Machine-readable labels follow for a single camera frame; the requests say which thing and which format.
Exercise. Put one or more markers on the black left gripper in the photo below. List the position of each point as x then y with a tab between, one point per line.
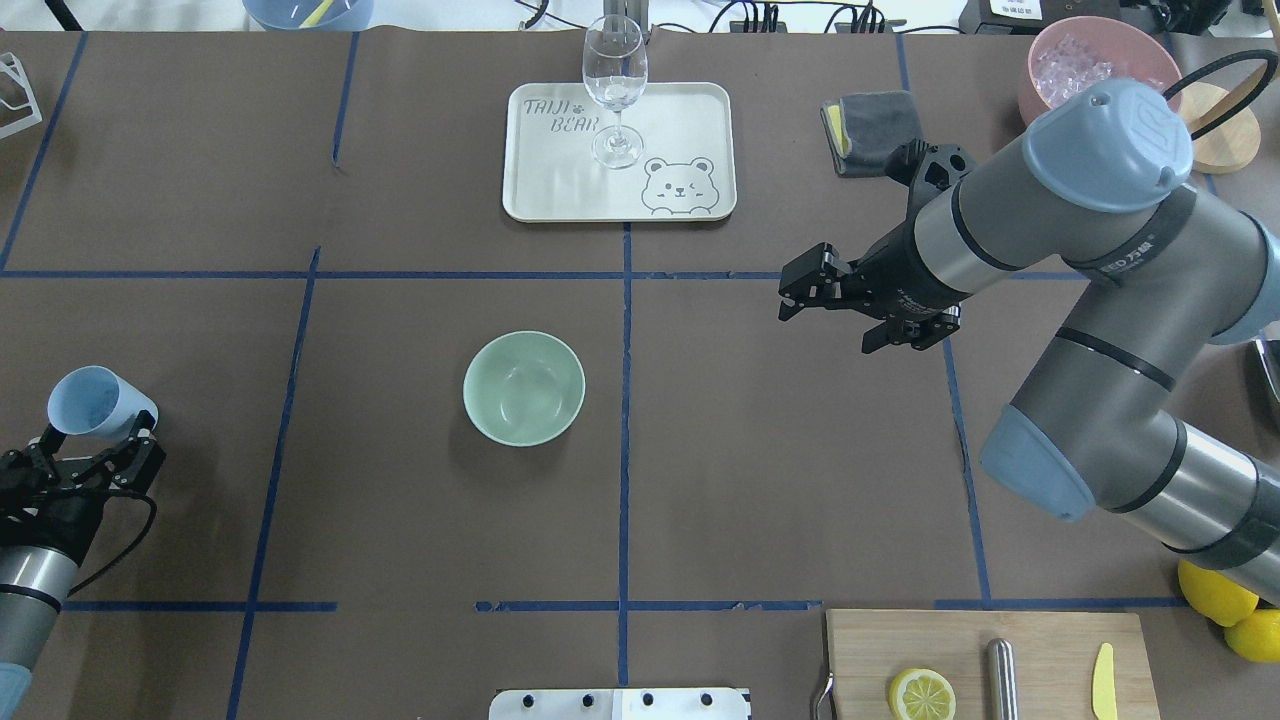
42	513

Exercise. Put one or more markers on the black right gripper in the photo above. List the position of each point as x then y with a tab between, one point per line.
897	270

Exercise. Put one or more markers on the light blue cup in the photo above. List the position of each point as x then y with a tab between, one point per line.
93	401

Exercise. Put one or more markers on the green bowl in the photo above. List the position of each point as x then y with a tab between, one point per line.
524	388

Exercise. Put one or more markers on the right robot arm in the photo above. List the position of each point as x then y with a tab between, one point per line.
1102	183

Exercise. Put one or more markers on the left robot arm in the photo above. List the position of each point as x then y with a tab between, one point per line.
35	584

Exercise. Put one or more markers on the pink bowl of ice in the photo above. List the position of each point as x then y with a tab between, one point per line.
1076	53

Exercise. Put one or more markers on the steel ice scoop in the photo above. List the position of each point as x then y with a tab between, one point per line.
1267	356

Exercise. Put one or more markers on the grey yellow folded cloth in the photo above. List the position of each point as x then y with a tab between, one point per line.
863	130

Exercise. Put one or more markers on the clear wine glass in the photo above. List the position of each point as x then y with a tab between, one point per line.
615	71

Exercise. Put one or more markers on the steel muddler black cap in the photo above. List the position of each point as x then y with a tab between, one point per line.
1003	684

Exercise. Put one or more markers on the half lemon slice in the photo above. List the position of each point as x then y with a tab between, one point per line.
921	693

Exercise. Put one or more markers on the wooden cutting board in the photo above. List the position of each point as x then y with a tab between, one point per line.
1054	656

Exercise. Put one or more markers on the wooden cup stand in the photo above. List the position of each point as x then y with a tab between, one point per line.
1226	133

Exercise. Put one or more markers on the yellow lemon oval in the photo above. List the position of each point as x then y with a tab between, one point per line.
1214	596

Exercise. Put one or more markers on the yellow plastic knife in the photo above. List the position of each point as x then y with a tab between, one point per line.
1103	687

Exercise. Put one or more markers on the blue basin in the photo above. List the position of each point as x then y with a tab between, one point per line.
337	16

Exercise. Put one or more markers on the yellow lemon round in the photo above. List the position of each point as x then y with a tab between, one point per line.
1256	638

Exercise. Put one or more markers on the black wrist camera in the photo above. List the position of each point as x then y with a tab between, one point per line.
927	170

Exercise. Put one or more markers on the white wire rack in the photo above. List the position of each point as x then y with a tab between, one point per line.
19	105

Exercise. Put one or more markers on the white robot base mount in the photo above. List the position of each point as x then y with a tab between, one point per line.
623	703

